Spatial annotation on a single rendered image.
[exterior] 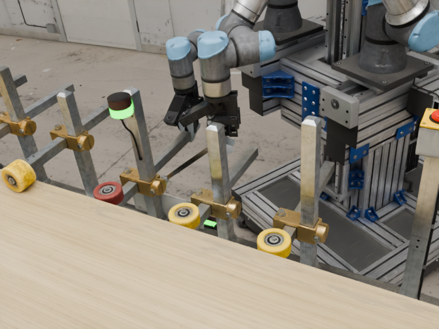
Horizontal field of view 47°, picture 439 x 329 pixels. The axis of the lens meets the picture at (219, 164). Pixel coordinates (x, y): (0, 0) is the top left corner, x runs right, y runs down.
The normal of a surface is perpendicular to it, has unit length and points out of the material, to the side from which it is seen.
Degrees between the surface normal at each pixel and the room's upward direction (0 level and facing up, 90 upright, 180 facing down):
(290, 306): 0
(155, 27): 90
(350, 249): 0
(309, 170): 90
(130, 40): 91
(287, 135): 0
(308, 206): 90
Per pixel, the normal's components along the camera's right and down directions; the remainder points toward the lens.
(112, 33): -0.45, 0.55
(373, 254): -0.08, -0.82
